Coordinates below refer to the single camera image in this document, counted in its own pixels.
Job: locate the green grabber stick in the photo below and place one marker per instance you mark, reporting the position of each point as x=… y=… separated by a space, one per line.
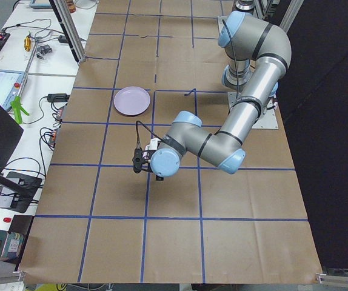
x=16 y=102

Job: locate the yellow tool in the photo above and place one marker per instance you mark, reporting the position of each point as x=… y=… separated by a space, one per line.
x=27 y=43

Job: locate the teach pendant tablet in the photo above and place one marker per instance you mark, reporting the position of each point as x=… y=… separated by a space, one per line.
x=9 y=83

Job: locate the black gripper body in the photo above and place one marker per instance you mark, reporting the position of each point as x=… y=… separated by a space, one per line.
x=159 y=178

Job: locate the aluminium frame post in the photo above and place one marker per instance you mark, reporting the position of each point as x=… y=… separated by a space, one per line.
x=65 y=20

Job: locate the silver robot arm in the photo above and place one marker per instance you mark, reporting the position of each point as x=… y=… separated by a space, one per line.
x=260 y=54

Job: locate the black power adapter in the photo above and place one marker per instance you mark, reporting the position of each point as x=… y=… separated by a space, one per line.
x=57 y=97

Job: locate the lavender plate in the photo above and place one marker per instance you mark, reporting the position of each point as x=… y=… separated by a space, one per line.
x=132 y=101

